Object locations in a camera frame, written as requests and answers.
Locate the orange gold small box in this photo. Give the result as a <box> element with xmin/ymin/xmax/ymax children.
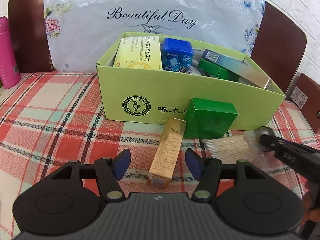
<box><xmin>147</xmin><ymin>118</ymin><xmax>186</xmax><ymax>188</ymax></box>

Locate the person right hand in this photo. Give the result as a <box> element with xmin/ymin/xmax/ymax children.
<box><xmin>303</xmin><ymin>192</ymin><xmax>320</xmax><ymax>223</ymax></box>

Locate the pink thermos bottle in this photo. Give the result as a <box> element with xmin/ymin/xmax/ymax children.
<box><xmin>0</xmin><ymin>16</ymin><xmax>21</xmax><ymax>89</ymax></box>

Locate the long dark blue box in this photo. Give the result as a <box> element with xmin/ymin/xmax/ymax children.
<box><xmin>202</xmin><ymin>49</ymin><xmax>271</xmax><ymax>89</ymax></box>

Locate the yellow medicine box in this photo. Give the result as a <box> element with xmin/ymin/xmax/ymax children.
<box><xmin>113</xmin><ymin>36</ymin><xmax>162</xmax><ymax>70</ymax></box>

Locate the light green cardboard box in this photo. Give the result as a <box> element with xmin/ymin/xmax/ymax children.
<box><xmin>96</xmin><ymin>31</ymin><xmax>285</xmax><ymax>131</ymax></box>

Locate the steel wool scrubber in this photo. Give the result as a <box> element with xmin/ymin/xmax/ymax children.
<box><xmin>172</xmin><ymin>65</ymin><xmax>191</xmax><ymax>74</ymax></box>

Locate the blue square tin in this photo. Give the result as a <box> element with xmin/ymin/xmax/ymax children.
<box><xmin>161</xmin><ymin>37</ymin><xmax>194</xmax><ymax>72</ymax></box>

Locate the floral plastic-wrapped pillow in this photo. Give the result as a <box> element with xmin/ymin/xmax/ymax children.
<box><xmin>43</xmin><ymin>0</ymin><xmax>266</xmax><ymax>72</ymax></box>

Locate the green box front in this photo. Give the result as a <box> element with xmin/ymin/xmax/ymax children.
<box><xmin>198</xmin><ymin>59</ymin><xmax>240</xmax><ymax>82</ymax></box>

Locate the dark brown headboard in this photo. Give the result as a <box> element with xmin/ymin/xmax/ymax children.
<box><xmin>8</xmin><ymin>0</ymin><xmax>307</xmax><ymax>93</ymax></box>

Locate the brown cardboard box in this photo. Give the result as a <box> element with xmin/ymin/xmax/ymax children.
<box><xmin>290</xmin><ymin>73</ymin><xmax>320</xmax><ymax>133</ymax></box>

